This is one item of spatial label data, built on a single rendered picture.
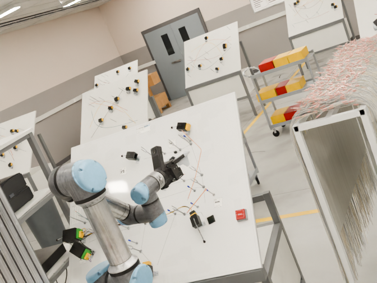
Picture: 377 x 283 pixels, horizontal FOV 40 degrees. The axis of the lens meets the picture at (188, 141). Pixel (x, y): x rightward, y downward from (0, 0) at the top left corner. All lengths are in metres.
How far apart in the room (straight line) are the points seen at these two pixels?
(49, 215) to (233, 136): 4.55
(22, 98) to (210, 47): 4.82
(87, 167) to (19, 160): 6.77
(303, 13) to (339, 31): 0.91
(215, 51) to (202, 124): 6.86
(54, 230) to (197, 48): 4.70
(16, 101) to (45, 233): 5.76
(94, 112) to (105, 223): 5.72
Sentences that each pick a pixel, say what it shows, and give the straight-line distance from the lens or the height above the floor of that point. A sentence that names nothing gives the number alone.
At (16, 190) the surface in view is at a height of 1.57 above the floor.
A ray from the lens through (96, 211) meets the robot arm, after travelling 1.82.
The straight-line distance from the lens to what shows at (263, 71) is 7.54.
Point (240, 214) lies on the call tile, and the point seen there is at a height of 1.10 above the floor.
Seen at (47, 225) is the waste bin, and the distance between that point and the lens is 7.14.
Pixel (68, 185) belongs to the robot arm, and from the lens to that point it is 1.80.
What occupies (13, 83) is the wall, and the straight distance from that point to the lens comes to 12.55.
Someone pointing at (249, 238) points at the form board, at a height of 0.98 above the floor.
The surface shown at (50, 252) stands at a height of 1.12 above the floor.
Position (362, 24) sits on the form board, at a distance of 5.42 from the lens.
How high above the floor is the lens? 2.12
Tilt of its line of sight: 13 degrees down
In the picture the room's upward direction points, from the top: 23 degrees counter-clockwise
